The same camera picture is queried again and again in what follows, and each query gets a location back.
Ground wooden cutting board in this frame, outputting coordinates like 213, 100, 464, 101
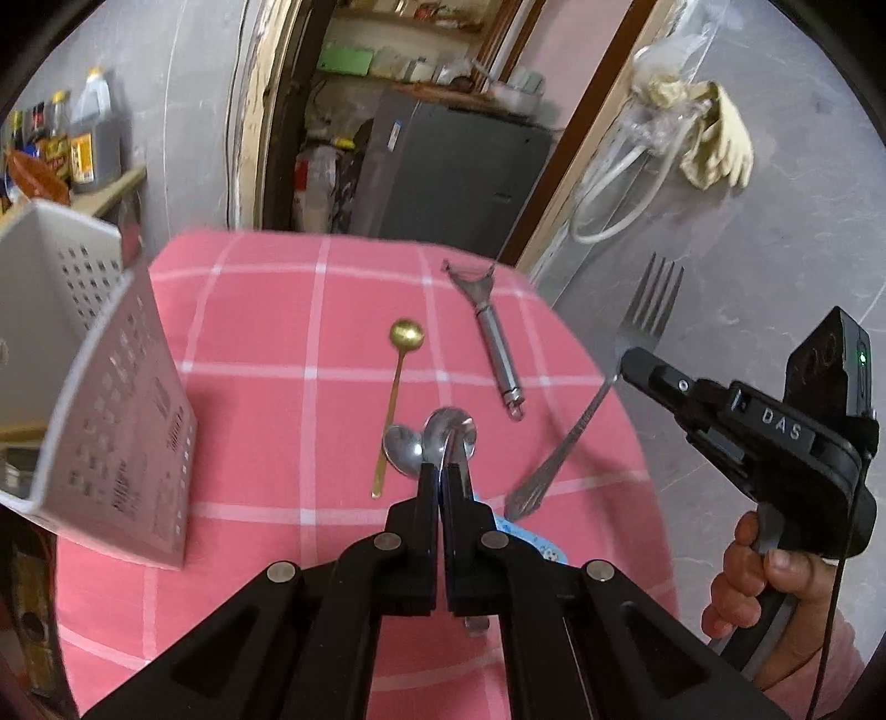
394, 81, 499, 105

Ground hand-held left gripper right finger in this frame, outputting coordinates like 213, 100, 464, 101
443, 464, 790, 720

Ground person's right hand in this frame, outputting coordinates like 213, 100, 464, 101
701, 511, 838, 691

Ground silver spoon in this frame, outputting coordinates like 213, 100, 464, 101
424, 407, 492, 638
383, 424, 426, 479

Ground blue ceramic spoon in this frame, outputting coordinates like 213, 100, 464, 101
494, 516, 569, 565

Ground person's right forearm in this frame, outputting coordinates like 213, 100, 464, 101
761, 609, 868, 720

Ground cream rubber gloves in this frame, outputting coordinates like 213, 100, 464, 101
682, 81, 754, 189

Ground metal pot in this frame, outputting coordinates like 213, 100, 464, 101
488, 76, 544, 117

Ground wooden door frame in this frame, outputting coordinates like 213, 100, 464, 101
231, 0, 683, 278

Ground pink checkered tablecloth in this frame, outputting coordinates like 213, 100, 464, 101
55, 228, 683, 720

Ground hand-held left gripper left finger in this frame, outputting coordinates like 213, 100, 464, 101
83, 464, 442, 720

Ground white plastic floor bag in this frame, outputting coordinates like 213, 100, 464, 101
294, 142, 340, 233

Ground steel peeler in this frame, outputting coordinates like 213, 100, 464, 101
443, 259, 527, 422

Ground orange brown packet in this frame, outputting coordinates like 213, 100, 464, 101
6, 148, 74, 205

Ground white hose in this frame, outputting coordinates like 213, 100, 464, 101
569, 104, 707, 245

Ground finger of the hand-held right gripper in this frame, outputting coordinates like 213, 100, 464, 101
621, 348, 702, 431

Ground white perforated utensil holder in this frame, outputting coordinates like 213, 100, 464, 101
0, 200, 198, 572

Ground silver fork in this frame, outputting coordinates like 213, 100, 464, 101
504, 253, 686, 522

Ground gold spoon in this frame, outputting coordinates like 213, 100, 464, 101
370, 317, 426, 500

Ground beige kitchen counter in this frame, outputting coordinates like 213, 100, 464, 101
69, 166, 148, 219

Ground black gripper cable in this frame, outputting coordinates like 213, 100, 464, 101
813, 450, 872, 720

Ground large oil jug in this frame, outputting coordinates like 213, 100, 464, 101
69, 67, 123, 193

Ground wooden shelving unit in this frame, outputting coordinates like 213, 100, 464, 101
315, 0, 541, 91

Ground clear hanging plastic bag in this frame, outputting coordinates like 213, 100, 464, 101
623, 28, 714, 140

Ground green box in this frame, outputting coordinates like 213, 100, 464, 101
317, 43, 375, 76

